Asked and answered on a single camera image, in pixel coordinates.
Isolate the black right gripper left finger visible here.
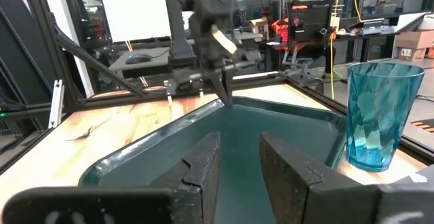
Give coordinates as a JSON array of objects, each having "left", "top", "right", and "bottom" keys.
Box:
[{"left": 149, "top": 131, "right": 222, "bottom": 224}]

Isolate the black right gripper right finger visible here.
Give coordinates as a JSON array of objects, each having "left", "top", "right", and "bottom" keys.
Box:
[{"left": 259, "top": 132, "right": 380, "bottom": 224}]

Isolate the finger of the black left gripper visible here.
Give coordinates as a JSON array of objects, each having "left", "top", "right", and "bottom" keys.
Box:
[
  {"left": 208, "top": 69, "right": 229, "bottom": 107},
  {"left": 222, "top": 65, "right": 235, "bottom": 109}
]

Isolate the dark green plastic tray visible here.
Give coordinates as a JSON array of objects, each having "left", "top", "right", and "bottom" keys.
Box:
[{"left": 78, "top": 96, "right": 349, "bottom": 224}]

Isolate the blue faceted plastic cup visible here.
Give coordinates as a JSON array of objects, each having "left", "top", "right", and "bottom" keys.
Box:
[{"left": 345, "top": 62, "right": 426, "bottom": 173}]

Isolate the small cardboard box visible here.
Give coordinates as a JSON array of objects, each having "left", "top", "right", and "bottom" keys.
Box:
[{"left": 250, "top": 16, "right": 271, "bottom": 42}]

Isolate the grey desk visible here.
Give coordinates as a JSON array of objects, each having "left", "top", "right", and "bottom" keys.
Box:
[{"left": 108, "top": 46, "right": 172, "bottom": 79}]

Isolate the grey office chair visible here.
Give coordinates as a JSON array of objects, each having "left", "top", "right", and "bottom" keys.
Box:
[{"left": 280, "top": 42, "right": 318, "bottom": 79}]

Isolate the orange bag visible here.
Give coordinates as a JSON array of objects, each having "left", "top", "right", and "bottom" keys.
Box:
[{"left": 271, "top": 18, "right": 290, "bottom": 43}]

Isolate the black computer mouse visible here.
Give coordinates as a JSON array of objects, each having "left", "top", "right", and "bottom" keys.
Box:
[{"left": 125, "top": 53, "right": 153, "bottom": 65}]

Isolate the white board panel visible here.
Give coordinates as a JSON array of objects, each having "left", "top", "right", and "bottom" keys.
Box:
[{"left": 97, "top": 0, "right": 195, "bottom": 43}]

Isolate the black electronics rack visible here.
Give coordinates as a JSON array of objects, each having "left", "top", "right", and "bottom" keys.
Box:
[{"left": 288, "top": 0, "right": 332, "bottom": 43}]

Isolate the black mat with striped edge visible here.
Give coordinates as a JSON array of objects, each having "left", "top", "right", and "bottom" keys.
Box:
[{"left": 410, "top": 117, "right": 434, "bottom": 134}]

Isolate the long black workbench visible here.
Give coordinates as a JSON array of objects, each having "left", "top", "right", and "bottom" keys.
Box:
[{"left": 257, "top": 11, "right": 432, "bottom": 73}]

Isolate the large cardboard box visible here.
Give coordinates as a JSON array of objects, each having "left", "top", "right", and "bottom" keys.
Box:
[{"left": 393, "top": 30, "right": 434, "bottom": 62}]

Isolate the white bucket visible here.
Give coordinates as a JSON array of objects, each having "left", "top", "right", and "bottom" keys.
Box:
[{"left": 416, "top": 13, "right": 434, "bottom": 32}]

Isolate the black mouse cable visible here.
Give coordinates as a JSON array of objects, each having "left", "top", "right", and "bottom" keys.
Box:
[{"left": 150, "top": 48, "right": 171, "bottom": 60}]

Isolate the yellow extension cable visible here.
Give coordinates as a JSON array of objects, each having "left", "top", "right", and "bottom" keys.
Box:
[{"left": 330, "top": 0, "right": 344, "bottom": 100}]

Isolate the black aluminium table frame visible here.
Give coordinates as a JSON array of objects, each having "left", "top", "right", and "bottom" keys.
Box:
[{"left": 0, "top": 0, "right": 434, "bottom": 177}]

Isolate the thin yellow hanging cable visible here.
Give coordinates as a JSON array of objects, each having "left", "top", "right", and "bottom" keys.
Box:
[{"left": 350, "top": 0, "right": 363, "bottom": 23}]

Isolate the silver aluminium bracket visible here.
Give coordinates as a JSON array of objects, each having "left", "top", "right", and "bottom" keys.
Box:
[{"left": 47, "top": 79, "right": 65, "bottom": 130}]

